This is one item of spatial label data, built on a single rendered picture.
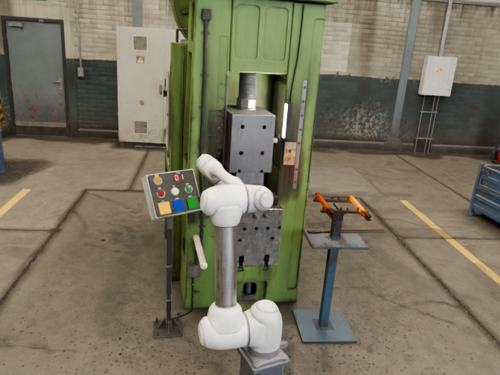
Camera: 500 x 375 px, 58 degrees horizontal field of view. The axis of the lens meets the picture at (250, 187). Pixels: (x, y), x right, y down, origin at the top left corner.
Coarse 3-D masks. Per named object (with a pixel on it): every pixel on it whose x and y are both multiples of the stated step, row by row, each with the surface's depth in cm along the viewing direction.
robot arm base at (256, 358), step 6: (282, 342) 223; (240, 348) 222; (246, 348) 219; (282, 348) 223; (246, 354) 217; (252, 354) 214; (258, 354) 212; (264, 354) 211; (270, 354) 212; (276, 354) 214; (282, 354) 217; (252, 360) 212; (258, 360) 211; (264, 360) 212; (270, 360) 212; (276, 360) 214; (282, 360) 215; (258, 366) 209
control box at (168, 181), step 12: (144, 180) 283; (168, 180) 288; (180, 180) 293; (192, 180) 298; (144, 192) 285; (156, 192) 282; (168, 192) 286; (180, 192) 291; (192, 192) 296; (156, 204) 280; (156, 216) 278; (168, 216) 283
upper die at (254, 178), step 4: (228, 172) 338; (260, 172) 316; (236, 176) 312; (240, 176) 313; (244, 176) 313; (248, 176) 314; (252, 176) 315; (256, 176) 315; (260, 176) 316; (244, 180) 314; (248, 180) 315; (252, 180) 316; (256, 180) 316; (260, 180) 317; (244, 184) 315; (248, 184) 316; (252, 184) 317; (256, 184) 317; (260, 184) 318
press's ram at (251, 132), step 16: (240, 112) 307; (256, 112) 312; (240, 128) 302; (256, 128) 304; (272, 128) 307; (240, 144) 305; (256, 144) 308; (272, 144) 310; (240, 160) 309; (256, 160) 311
